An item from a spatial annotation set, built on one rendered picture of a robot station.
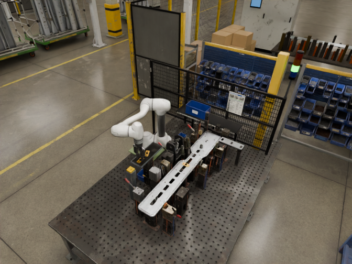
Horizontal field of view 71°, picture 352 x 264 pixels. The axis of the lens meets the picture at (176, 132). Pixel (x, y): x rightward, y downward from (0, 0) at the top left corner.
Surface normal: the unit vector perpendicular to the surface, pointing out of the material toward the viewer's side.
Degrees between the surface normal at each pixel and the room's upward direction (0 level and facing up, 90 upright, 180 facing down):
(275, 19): 90
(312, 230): 0
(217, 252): 0
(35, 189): 0
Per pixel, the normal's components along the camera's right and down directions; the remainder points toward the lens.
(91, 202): 0.02, -0.79
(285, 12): -0.54, 0.51
